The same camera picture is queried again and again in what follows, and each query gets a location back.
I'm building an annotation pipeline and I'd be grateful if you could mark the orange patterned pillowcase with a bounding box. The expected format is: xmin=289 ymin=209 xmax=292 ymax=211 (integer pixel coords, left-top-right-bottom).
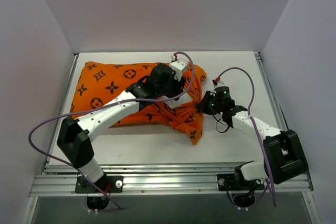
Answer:
xmin=70 ymin=61 xmax=207 ymax=145

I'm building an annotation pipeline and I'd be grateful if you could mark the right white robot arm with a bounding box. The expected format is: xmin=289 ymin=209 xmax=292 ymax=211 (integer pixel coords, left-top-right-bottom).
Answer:
xmin=196 ymin=86 xmax=309 ymax=189

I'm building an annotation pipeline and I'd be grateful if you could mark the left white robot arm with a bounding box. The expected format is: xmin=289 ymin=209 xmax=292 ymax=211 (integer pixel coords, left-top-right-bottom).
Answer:
xmin=57 ymin=60 xmax=188 ymax=192

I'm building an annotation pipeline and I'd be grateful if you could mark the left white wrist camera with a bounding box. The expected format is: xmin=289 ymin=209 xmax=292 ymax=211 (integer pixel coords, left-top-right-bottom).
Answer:
xmin=169 ymin=55 xmax=189 ymax=81

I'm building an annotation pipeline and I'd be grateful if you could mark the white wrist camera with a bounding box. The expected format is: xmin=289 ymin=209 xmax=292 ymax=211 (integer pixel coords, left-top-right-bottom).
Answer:
xmin=212 ymin=77 xmax=226 ymax=88
xmin=169 ymin=55 xmax=189 ymax=81

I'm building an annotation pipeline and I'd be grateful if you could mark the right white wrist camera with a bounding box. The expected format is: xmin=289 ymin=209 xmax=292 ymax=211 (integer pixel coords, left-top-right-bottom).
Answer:
xmin=212 ymin=77 xmax=226 ymax=88

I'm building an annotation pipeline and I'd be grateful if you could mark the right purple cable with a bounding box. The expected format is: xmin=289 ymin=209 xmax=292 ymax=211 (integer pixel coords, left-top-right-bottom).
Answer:
xmin=215 ymin=67 xmax=278 ymax=207

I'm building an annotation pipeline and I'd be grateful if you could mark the purple cable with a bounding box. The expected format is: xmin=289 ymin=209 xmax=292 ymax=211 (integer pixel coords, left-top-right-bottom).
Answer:
xmin=215 ymin=67 xmax=278 ymax=207
xmin=28 ymin=51 xmax=195 ymax=211

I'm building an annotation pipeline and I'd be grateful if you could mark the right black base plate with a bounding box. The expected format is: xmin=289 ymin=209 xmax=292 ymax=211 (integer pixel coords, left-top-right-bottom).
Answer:
xmin=216 ymin=173 xmax=265 ymax=191

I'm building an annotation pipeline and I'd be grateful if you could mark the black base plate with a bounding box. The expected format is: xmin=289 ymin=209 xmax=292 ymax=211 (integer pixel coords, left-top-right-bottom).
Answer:
xmin=216 ymin=173 xmax=265 ymax=191
xmin=75 ymin=175 xmax=124 ymax=194

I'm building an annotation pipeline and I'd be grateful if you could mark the aluminium frame rail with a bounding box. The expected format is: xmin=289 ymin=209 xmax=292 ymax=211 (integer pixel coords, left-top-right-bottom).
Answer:
xmin=28 ymin=163 xmax=314 ymax=198

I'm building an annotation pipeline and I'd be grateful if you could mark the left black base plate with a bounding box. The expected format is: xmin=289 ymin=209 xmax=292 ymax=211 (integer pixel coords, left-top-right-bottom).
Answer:
xmin=75 ymin=175 xmax=124 ymax=194

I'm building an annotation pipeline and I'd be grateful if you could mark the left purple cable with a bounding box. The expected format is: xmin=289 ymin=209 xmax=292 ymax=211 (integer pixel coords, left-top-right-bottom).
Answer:
xmin=28 ymin=51 xmax=195 ymax=211

